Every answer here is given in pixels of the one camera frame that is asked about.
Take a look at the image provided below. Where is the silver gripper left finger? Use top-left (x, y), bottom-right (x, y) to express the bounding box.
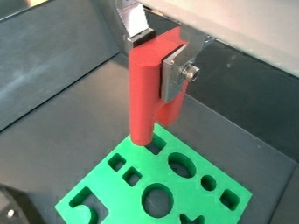
top-left (116, 0), bottom-right (155, 53)

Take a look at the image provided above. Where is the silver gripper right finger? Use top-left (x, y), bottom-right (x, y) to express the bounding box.
top-left (162, 24), bottom-right (215, 102)

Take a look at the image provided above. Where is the red square-circle peg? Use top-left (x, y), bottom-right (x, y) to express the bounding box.
top-left (128, 27), bottom-right (189, 145)

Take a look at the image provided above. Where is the black round object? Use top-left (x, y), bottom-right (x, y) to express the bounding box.
top-left (0, 184), bottom-right (47, 224)

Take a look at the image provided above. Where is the green shape-sorting board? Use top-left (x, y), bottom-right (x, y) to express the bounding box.
top-left (55, 125), bottom-right (253, 224)

